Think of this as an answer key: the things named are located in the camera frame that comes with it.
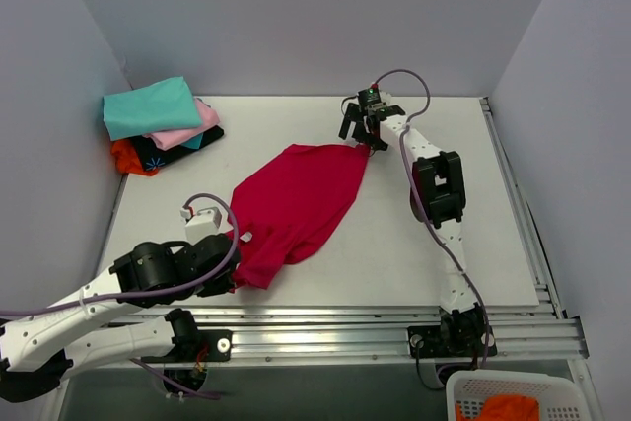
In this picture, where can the white plastic laundry basket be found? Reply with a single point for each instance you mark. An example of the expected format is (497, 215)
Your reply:
(558, 398)

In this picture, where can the orange t-shirt in basket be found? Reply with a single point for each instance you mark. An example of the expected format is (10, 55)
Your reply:
(501, 407)

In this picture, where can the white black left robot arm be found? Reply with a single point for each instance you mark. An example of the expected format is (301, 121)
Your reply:
(43, 348)

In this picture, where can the orange folded t-shirt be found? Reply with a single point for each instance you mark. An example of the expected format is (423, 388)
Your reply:
(126, 159)

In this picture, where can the red t-shirt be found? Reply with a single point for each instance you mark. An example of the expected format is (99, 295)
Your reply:
(292, 206)

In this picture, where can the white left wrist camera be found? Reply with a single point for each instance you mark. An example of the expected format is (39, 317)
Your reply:
(201, 224)

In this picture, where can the aluminium frame rails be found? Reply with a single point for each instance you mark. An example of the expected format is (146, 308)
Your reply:
(328, 339)

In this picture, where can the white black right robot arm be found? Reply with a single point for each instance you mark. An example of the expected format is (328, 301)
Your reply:
(437, 199)

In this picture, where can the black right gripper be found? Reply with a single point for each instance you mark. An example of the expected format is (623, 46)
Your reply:
(365, 122)

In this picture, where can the teal folded t-shirt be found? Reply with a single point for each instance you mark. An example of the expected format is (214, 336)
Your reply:
(163, 106)

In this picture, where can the black folded t-shirt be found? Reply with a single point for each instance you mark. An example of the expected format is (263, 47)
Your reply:
(152, 159)

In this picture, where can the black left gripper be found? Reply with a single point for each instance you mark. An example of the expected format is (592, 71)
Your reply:
(225, 281)

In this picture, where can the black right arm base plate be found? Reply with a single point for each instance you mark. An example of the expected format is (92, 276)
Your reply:
(435, 341)

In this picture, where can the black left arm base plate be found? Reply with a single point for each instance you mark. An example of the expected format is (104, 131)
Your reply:
(219, 342)

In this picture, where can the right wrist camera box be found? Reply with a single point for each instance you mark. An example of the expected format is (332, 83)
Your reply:
(373, 103)

